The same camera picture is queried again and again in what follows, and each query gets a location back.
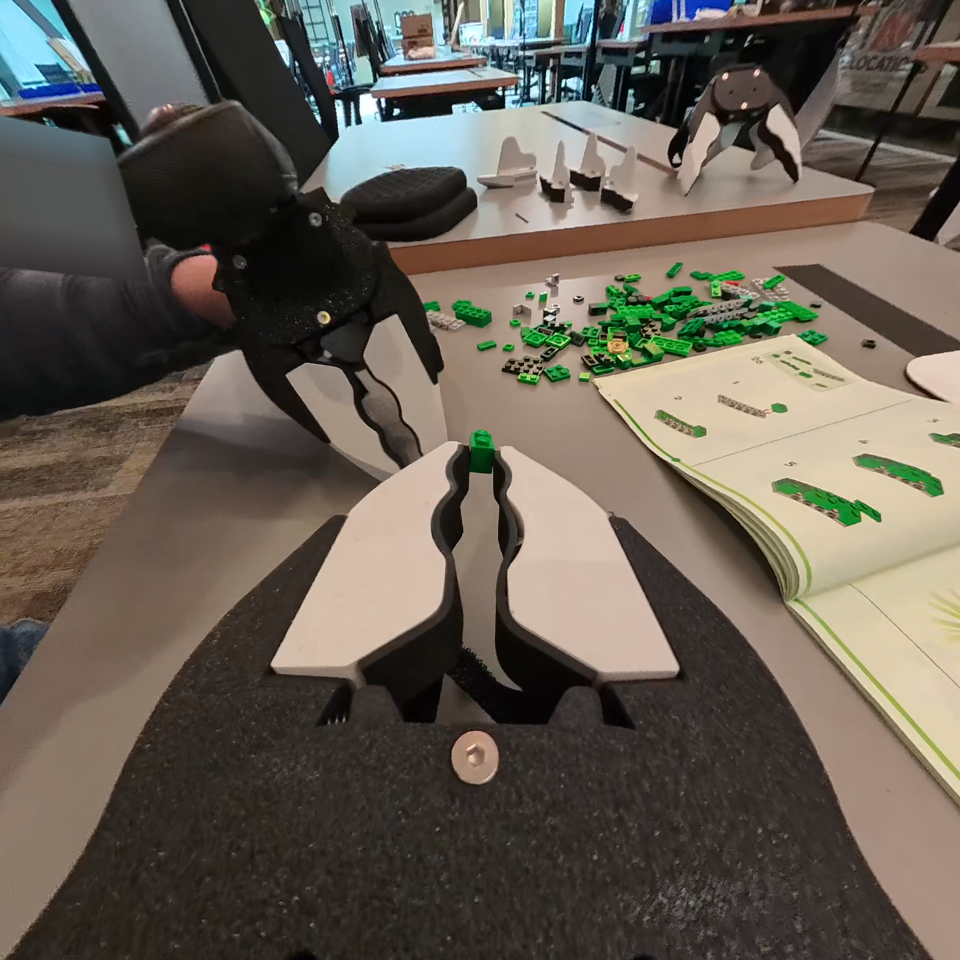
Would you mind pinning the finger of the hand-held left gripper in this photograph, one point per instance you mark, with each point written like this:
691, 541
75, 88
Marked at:
420, 390
337, 412

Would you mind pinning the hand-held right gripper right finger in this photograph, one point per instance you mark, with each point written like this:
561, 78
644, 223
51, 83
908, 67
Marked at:
577, 592

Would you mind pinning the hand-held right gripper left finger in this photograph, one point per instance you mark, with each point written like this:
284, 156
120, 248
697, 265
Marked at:
375, 592

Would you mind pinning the green square brick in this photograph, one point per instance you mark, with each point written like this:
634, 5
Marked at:
481, 450

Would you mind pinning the green brick instruction booklet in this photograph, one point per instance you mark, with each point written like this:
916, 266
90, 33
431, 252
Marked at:
750, 420

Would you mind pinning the pile of green bricks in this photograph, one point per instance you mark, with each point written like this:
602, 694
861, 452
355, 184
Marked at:
675, 315

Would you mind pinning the person's left forearm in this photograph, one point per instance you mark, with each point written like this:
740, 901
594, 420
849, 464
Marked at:
90, 352

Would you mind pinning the wood-edged grey side desk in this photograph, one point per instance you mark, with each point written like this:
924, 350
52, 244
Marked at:
637, 217

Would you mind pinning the long wooden top desk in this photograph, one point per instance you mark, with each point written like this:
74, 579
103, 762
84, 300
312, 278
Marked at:
750, 30

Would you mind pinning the person's left hand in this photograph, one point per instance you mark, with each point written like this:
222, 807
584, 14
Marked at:
210, 172

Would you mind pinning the black foam pads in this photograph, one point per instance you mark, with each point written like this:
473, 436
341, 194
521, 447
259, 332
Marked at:
405, 187

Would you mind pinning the black textured housing shell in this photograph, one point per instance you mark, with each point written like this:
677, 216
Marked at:
435, 221

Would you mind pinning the wooden top table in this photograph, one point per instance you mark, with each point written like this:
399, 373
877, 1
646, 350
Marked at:
431, 61
442, 81

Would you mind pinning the spare grey gripper finger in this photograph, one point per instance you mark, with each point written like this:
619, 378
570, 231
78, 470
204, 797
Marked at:
557, 176
514, 165
621, 180
589, 161

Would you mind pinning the brown cardboard box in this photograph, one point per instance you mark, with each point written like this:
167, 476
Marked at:
418, 30

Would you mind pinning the person's leg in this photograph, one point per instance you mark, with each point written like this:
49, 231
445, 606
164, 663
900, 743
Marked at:
19, 652

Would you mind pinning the white board stand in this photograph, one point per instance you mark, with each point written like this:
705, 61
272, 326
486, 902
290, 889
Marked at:
941, 379

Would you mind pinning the spare black grey gripper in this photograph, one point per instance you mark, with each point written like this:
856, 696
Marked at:
739, 97

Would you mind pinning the blue storage bin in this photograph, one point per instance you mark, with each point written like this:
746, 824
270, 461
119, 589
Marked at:
690, 9

